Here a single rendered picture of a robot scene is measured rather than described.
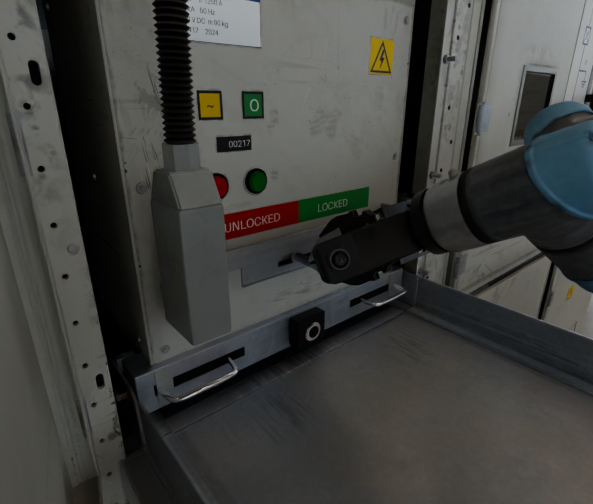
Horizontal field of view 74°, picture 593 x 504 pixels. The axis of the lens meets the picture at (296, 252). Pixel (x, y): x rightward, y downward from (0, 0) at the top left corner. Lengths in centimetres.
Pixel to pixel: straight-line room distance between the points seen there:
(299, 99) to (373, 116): 16
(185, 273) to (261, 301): 23
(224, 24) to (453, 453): 56
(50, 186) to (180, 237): 12
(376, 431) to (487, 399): 18
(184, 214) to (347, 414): 35
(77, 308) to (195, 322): 11
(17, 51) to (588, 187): 44
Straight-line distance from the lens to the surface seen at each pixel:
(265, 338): 62
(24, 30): 41
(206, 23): 51
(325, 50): 61
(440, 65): 77
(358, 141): 67
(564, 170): 36
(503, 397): 67
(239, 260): 50
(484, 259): 103
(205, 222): 38
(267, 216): 56
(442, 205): 40
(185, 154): 39
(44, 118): 40
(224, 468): 52
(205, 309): 41
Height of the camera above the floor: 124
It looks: 21 degrees down
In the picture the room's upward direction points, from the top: straight up
